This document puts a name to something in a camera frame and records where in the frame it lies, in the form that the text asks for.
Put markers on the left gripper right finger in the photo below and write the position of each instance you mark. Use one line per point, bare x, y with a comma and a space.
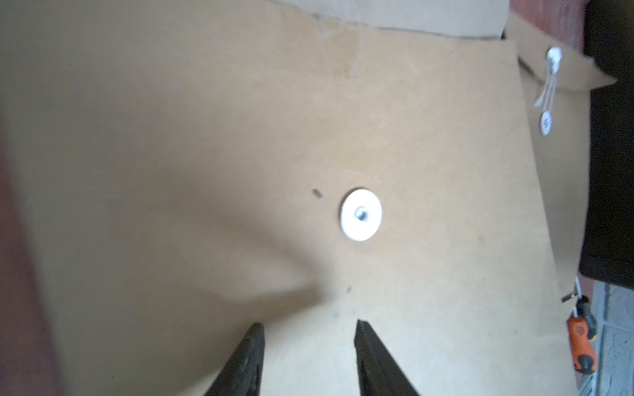
378, 372

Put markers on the orange handled screwdriver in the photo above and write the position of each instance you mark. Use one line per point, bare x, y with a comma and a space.
583, 330

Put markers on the black plastic toolbox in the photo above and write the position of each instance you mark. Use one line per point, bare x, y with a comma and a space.
607, 252

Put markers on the brown kraft file bag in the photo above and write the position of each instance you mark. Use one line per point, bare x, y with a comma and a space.
557, 83

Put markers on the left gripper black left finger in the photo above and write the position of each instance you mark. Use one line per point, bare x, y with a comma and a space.
242, 373

